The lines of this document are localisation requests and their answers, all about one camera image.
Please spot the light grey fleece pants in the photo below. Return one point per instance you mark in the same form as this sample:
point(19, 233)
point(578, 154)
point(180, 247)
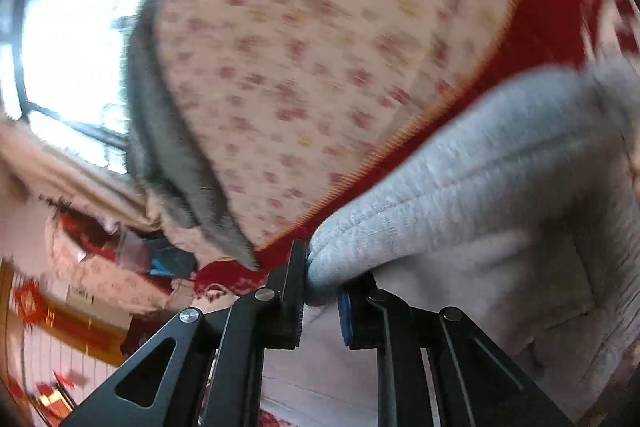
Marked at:
point(475, 167)

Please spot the pink floral quilt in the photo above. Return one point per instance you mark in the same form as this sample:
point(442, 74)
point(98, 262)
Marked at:
point(300, 57)

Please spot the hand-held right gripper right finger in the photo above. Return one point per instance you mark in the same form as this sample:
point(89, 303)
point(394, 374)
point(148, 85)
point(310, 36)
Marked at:
point(345, 317)

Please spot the window with dark frame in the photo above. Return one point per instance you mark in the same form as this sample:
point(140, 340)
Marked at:
point(65, 32)

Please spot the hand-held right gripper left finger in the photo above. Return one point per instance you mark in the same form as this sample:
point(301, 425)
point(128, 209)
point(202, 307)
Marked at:
point(295, 287)

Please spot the red and white printed blanket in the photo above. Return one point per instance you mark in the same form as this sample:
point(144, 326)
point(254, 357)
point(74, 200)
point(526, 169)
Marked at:
point(550, 7)

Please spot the red hanging knot ornament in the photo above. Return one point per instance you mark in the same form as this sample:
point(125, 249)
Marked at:
point(31, 303)

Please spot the floral bedding pile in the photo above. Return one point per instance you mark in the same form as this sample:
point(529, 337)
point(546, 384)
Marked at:
point(100, 277)

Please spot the dark grey fleece cloth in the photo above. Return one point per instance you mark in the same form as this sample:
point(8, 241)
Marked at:
point(155, 132)

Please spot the blue cloth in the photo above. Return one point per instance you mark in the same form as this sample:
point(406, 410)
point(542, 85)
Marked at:
point(167, 264)

